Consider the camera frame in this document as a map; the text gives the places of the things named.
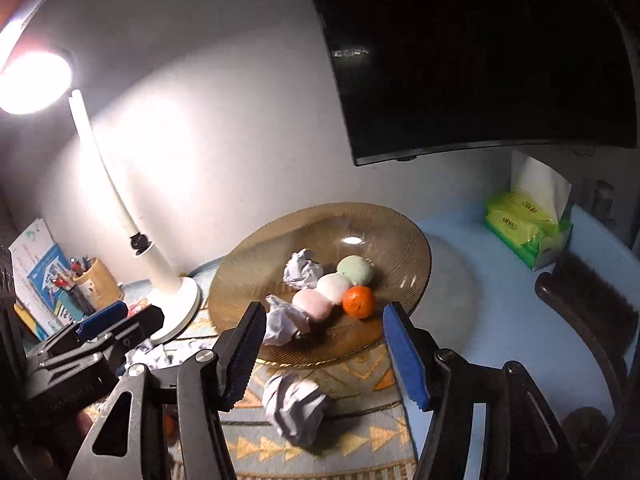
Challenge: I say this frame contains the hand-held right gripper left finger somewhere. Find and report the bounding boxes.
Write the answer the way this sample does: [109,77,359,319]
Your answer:
[65,302,267,480]

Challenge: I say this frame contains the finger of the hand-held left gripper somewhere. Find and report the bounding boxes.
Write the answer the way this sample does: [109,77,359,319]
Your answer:
[100,305,166,361]
[40,302,128,357]

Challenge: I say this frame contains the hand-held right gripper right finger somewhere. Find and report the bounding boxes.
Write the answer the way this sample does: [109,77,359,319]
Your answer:
[382,302,581,480]

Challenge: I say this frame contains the white paper ball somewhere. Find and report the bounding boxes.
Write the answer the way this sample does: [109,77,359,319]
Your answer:
[124,340,172,370]
[262,294,313,347]
[282,248,325,291]
[261,372,333,448]

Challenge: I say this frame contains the amber ribbed glass plate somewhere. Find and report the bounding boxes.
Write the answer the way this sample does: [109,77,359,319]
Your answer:
[206,202,433,368]

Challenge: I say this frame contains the wooden pen holder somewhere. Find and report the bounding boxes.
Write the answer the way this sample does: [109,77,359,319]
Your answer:
[75,257,123,311]

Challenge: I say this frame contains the white desk lamp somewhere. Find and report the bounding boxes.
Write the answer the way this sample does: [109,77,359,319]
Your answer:
[0,47,202,346]

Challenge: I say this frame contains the bunch of pens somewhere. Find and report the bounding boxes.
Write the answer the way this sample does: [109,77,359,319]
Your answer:
[52,255,96,292]

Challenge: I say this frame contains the yellow cover book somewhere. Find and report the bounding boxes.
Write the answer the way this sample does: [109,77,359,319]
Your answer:
[14,302,43,338]

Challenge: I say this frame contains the patterned table mat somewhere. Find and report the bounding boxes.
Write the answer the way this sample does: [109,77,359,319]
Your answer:
[85,285,418,480]

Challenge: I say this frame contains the three-colour dango plush toy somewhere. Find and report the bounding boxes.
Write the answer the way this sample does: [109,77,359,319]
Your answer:
[291,255,377,323]

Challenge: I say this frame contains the white booklet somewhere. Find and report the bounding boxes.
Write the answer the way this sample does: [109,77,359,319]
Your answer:
[9,217,71,281]

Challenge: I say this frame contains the green tissue pack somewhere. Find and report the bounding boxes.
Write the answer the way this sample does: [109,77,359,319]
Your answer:
[484,150,573,271]

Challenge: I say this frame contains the dark wooden chair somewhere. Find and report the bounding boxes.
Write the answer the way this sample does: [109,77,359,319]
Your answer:
[535,250,640,480]

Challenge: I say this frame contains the round dark wooden piece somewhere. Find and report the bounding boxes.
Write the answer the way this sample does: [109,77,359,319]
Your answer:
[562,407,617,466]

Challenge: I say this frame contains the black flat screen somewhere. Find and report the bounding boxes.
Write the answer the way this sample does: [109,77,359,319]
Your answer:
[300,0,640,167]

